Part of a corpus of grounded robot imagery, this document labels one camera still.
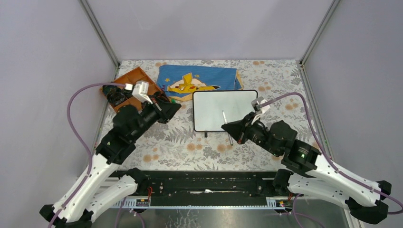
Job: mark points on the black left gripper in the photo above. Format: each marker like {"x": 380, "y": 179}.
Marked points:
{"x": 166, "y": 110}

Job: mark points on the blue Pikachu cloth bag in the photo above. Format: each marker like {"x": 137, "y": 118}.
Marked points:
{"x": 180, "y": 82}

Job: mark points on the dark rolled fabric front left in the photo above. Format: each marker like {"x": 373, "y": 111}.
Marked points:
{"x": 117, "y": 98}

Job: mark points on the floral patterned tablecloth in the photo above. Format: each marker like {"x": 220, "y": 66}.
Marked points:
{"x": 176, "y": 146}

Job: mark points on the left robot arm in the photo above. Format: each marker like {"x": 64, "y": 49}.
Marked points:
{"x": 81, "y": 205}

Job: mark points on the dark rolled fabric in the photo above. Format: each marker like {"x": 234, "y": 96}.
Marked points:
{"x": 108, "y": 89}
{"x": 117, "y": 98}

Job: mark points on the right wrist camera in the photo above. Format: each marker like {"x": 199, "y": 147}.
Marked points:
{"x": 260, "y": 105}

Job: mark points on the dark rolled fabric back left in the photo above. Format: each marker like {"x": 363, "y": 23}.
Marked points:
{"x": 108, "y": 89}

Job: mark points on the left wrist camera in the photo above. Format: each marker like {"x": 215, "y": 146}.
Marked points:
{"x": 139, "y": 91}

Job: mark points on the white whiteboard black frame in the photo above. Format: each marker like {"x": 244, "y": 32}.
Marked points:
{"x": 212, "y": 109}

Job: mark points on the wooden compartment tray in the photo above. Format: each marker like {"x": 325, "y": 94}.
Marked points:
{"x": 133, "y": 77}

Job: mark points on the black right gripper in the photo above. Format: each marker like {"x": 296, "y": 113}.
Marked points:
{"x": 239, "y": 129}

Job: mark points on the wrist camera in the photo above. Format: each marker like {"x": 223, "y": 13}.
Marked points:
{"x": 260, "y": 105}
{"x": 139, "y": 91}

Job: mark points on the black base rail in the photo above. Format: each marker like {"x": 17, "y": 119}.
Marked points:
{"x": 210, "y": 189}

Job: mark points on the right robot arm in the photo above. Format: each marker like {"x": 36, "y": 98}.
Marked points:
{"x": 308, "y": 172}

